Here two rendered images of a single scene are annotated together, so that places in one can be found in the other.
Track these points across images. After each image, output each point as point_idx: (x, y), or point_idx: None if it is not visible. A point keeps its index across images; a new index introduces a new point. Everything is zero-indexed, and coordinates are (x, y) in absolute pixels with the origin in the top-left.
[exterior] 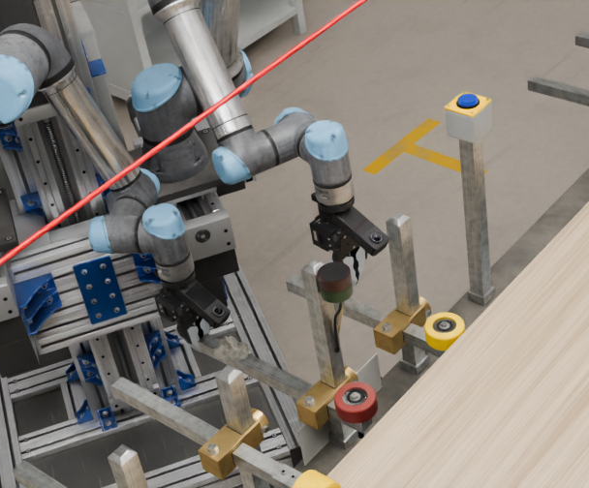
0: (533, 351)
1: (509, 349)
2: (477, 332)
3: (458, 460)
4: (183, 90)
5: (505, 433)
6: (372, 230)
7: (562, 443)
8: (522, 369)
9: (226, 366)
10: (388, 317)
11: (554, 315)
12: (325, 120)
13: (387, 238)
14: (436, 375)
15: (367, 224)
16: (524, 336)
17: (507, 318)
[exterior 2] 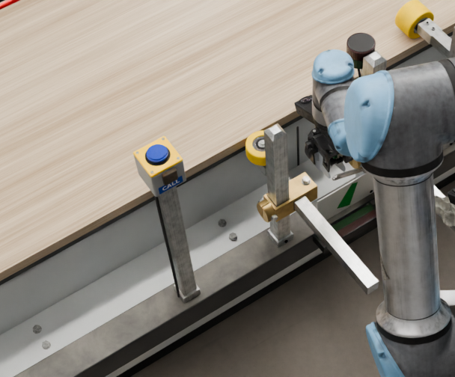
0: (209, 101)
1: (225, 109)
2: (240, 131)
3: (305, 38)
4: None
5: (266, 47)
6: (307, 104)
7: (233, 30)
8: (225, 89)
9: None
10: (298, 194)
11: (173, 127)
12: (327, 72)
13: (295, 102)
14: (289, 105)
15: (309, 108)
16: (207, 116)
17: (210, 137)
